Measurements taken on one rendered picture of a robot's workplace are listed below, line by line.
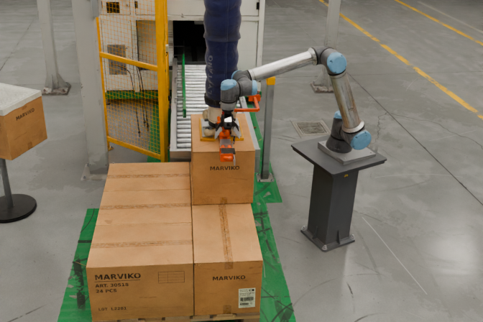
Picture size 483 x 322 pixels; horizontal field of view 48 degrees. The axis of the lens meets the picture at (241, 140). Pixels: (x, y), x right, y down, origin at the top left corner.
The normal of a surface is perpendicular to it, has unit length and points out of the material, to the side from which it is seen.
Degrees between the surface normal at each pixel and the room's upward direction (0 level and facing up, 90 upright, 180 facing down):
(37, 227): 0
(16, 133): 90
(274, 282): 0
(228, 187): 90
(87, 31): 90
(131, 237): 0
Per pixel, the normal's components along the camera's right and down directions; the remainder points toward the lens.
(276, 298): 0.04, -0.90
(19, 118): 0.94, 0.18
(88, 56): 0.11, 0.45
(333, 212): 0.50, 0.40
